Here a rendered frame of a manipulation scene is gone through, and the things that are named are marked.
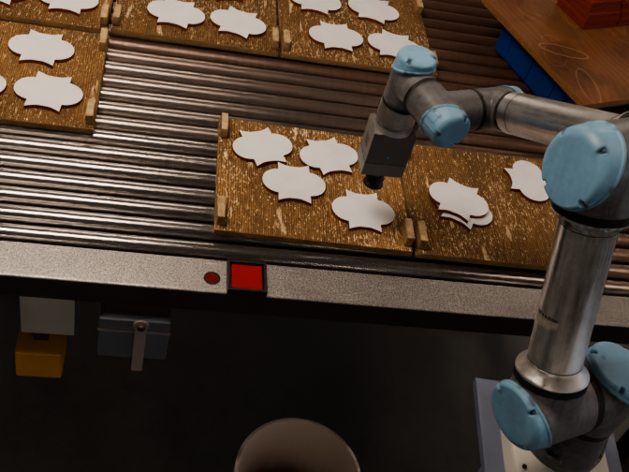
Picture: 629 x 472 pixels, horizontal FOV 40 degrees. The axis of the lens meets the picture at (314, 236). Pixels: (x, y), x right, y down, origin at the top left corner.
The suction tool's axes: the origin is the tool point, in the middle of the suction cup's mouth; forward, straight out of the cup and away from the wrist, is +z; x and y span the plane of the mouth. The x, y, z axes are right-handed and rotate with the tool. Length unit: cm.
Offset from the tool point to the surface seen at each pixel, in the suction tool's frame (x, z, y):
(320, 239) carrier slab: 8.5, 9.0, 9.9
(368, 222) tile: 3.5, 8.0, -0.6
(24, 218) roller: 7, 11, 67
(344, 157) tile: -16.1, 8.0, 2.2
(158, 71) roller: -43, 11, 44
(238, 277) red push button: 19.7, 9.7, 26.8
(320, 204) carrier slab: -1.5, 9.0, 8.9
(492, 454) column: 52, 16, -19
